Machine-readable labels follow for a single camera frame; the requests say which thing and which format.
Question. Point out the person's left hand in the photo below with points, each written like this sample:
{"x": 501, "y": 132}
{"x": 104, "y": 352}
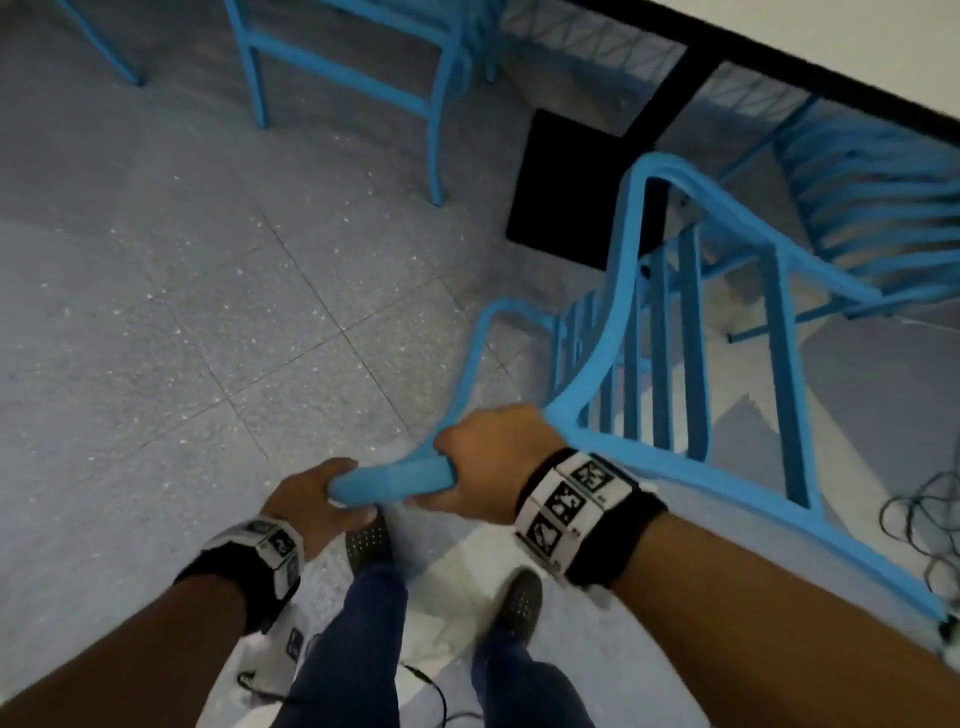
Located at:
{"x": 307, "y": 502}

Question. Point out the person's right hand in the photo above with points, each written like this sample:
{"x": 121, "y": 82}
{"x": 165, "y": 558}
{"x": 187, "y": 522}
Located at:
{"x": 502, "y": 465}

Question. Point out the blue slatted metal chair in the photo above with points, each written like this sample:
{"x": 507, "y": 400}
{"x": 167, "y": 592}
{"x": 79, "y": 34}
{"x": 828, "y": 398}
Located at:
{"x": 787, "y": 375}
{"x": 442, "y": 112}
{"x": 105, "y": 43}
{"x": 885, "y": 195}

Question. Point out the person's right forearm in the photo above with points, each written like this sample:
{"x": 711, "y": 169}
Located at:
{"x": 765, "y": 637}

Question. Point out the person's left forearm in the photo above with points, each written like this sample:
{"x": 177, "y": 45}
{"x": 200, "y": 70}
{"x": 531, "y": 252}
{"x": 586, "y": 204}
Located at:
{"x": 135, "y": 660}

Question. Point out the person's left black shoe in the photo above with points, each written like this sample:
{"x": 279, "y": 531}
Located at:
{"x": 369, "y": 544}

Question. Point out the person's black shoe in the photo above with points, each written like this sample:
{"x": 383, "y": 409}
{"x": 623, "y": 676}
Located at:
{"x": 369, "y": 544}
{"x": 517, "y": 607}

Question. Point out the person's right black shoe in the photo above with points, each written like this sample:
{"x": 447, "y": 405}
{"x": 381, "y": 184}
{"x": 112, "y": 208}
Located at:
{"x": 517, "y": 607}

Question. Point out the person's left leg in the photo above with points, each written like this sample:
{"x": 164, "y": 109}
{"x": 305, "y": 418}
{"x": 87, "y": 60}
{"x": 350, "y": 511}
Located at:
{"x": 352, "y": 660}

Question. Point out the person's leg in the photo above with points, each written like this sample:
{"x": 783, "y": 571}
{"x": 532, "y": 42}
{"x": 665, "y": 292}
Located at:
{"x": 525, "y": 690}
{"x": 352, "y": 660}

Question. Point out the person's right leg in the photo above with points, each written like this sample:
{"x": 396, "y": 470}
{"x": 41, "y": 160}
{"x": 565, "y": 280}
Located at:
{"x": 525, "y": 690}

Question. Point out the black wristband with marker tags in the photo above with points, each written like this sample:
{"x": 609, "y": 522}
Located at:
{"x": 240, "y": 570}
{"x": 600, "y": 525}

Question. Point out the blue mesh railing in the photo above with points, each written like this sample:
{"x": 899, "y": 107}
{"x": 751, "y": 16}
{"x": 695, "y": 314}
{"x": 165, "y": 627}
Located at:
{"x": 585, "y": 37}

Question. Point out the white square table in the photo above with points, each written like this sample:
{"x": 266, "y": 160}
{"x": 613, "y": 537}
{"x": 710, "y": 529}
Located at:
{"x": 862, "y": 37}

